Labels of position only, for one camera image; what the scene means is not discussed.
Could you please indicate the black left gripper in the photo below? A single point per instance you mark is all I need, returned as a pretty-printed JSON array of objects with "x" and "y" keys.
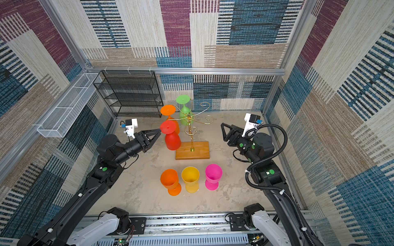
[{"x": 144, "y": 143}]

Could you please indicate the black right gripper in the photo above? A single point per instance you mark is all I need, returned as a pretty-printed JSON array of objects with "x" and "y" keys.
[{"x": 237, "y": 134}]

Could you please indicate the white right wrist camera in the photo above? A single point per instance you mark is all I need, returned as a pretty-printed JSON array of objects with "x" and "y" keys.
[{"x": 252, "y": 121}]

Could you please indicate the black wire mesh shelf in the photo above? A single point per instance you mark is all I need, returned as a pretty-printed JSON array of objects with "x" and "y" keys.
[{"x": 130, "y": 93}]

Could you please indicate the wooden rack base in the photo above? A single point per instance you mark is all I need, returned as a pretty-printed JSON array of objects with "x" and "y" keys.
[{"x": 199, "y": 150}]

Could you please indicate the white slotted cable duct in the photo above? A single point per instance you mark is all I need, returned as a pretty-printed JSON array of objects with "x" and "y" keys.
[{"x": 238, "y": 239}]

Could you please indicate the red wine glass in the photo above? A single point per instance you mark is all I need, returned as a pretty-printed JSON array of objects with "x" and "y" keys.
[{"x": 172, "y": 139}]

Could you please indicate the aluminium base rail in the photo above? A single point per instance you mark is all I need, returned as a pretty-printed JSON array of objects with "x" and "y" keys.
[{"x": 160, "y": 224}]

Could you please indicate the yellow wine glass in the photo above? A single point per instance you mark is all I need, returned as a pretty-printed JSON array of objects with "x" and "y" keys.
[{"x": 190, "y": 176}]

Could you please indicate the pink wine glass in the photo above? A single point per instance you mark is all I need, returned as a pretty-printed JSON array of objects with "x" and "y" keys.
[{"x": 213, "y": 175}]

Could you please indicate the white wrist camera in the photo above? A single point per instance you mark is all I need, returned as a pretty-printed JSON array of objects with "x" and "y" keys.
[
  {"x": 129, "y": 126},
  {"x": 252, "y": 121}
]

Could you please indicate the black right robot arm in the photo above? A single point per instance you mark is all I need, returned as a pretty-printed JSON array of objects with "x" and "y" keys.
[{"x": 263, "y": 174}]

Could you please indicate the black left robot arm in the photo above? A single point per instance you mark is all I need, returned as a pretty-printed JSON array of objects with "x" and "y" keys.
[{"x": 108, "y": 168}]

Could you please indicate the white wire mesh basket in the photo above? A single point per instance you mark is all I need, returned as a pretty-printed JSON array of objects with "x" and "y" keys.
[{"x": 63, "y": 116}]

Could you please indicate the orange wine glass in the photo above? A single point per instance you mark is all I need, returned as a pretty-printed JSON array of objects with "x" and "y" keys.
[
  {"x": 170, "y": 180},
  {"x": 169, "y": 110}
]

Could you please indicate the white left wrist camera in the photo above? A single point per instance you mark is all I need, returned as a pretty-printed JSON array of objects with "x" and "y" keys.
[{"x": 129, "y": 126}]

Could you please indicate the green wine glass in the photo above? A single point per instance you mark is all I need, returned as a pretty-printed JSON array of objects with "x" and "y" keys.
[{"x": 184, "y": 111}]

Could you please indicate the gold wire glass rack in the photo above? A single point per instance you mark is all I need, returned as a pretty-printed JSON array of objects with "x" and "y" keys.
[{"x": 190, "y": 130}]

